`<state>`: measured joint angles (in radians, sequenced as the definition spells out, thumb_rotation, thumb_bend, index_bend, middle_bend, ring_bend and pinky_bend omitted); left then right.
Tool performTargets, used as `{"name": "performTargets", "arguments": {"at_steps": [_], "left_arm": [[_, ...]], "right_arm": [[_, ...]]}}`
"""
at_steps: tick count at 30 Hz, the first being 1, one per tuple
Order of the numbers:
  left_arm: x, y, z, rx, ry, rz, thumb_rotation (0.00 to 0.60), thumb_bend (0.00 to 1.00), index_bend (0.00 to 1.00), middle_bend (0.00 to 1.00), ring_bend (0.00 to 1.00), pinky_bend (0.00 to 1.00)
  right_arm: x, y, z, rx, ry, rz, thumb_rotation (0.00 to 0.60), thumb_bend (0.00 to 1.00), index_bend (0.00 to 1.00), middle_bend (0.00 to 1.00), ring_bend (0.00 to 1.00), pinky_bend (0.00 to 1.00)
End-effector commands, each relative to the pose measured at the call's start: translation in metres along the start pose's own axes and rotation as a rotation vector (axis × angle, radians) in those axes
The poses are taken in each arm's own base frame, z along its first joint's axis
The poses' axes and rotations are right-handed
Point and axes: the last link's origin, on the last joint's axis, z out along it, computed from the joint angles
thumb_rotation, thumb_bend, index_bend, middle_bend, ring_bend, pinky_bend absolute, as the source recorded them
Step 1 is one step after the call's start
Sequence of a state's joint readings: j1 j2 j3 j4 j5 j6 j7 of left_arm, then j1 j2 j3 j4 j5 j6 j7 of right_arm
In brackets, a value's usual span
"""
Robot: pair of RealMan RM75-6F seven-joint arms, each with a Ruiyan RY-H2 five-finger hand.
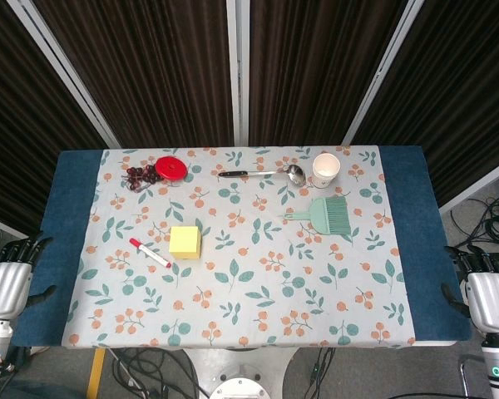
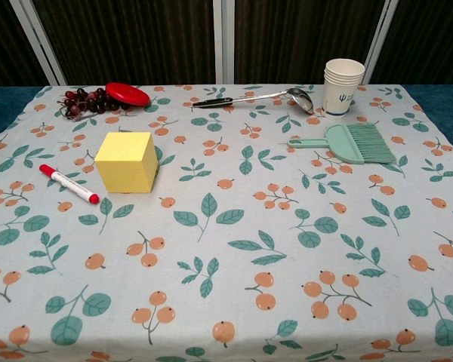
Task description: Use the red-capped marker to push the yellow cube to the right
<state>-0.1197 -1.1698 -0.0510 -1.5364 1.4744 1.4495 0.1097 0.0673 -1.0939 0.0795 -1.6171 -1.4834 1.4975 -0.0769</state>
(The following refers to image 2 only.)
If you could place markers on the yellow cube block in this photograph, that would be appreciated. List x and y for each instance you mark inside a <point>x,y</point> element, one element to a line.
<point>126,166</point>

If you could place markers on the red and white marker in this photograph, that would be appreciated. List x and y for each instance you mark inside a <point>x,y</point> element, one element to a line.
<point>69,184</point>

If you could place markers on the floral print tablecloth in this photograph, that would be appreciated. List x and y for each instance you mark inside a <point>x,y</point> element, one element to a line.
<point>226,234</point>

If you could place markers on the mint green dustpan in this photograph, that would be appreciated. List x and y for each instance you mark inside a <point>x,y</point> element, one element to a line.
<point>338,145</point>

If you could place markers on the red round flat lid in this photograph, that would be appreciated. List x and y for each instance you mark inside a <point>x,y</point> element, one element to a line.
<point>127,94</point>

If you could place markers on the white paper cup blue logo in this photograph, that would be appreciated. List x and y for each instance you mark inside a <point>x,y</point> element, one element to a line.
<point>338,99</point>

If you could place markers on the mint green hand brush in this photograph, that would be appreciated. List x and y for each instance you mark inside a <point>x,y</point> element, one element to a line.
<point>371,145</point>

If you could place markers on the dark red grape bunch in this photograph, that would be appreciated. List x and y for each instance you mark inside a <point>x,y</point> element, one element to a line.
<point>84,102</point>

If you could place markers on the white partition frame post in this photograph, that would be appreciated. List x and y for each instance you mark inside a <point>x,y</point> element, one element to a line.
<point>379,41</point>
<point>224,41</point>
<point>41,45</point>

